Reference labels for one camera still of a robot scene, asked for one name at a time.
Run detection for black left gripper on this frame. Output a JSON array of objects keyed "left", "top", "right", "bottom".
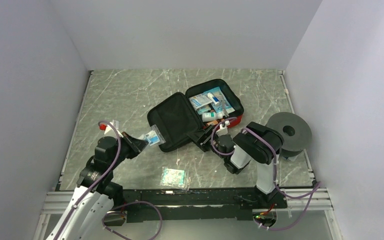
[{"left": 109, "top": 131, "right": 148, "bottom": 169}]

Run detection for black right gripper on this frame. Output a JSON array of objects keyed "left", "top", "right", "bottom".
[{"left": 186, "top": 124, "right": 227, "bottom": 161}]

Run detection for alcohol wipes clear bag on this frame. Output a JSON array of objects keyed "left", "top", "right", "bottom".
[{"left": 138, "top": 124, "right": 166, "bottom": 146}]

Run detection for brown bottle orange cap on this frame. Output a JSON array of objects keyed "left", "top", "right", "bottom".
[{"left": 206, "top": 120, "right": 220, "bottom": 127}]

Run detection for white bottle green label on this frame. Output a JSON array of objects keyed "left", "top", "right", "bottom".
[{"left": 201, "top": 112, "right": 224, "bottom": 123}]

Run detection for teal header small items bag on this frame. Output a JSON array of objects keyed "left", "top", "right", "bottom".
[{"left": 196, "top": 104, "right": 212, "bottom": 115}]

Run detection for red medicine kit case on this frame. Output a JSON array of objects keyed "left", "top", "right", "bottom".
[{"left": 147, "top": 79, "right": 245, "bottom": 153}]

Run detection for white gauze dressing packet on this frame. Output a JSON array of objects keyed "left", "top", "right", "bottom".
[{"left": 189, "top": 93, "right": 212, "bottom": 110}]

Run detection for blue cotton swab packet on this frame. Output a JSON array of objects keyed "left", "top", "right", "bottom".
[{"left": 204, "top": 87, "right": 235, "bottom": 114}]

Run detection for adhesive bandages clear bag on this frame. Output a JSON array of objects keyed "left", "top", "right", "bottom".
[{"left": 159, "top": 167, "right": 191, "bottom": 190}]

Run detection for black handled scissors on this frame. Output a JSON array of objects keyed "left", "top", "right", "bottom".
[{"left": 220, "top": 100, "right": 229, "bottom": 118}]

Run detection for white bandage roll blue label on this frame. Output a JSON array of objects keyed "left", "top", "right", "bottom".
[{"left": 206, "top": 92, "right": 221, "bottom": 106}]

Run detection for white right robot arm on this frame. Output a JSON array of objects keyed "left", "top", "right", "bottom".
[{"left": 187, "top": 121, "right": 285, "bottom": 208}]

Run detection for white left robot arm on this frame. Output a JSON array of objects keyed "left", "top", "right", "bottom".
[{"left": 47, "top": 130, "right": 149, "bottom": 240}]

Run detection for grey filament spool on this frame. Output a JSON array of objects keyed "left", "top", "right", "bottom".
[{"left": 266, "top": 112, "right": 312, "bottom": 158}]

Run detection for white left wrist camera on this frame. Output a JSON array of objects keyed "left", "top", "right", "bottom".
[{"left": 98, "top": 119, "right": 123, "bottom": 138}]

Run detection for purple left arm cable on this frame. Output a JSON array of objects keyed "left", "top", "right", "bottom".
[{"left": 51, "top": 120, "right": 164, "bottom": 240}]

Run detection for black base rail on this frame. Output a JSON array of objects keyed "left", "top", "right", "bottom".
[{"left": 123, "top": 187, "right": 288, "bottom": 223}]

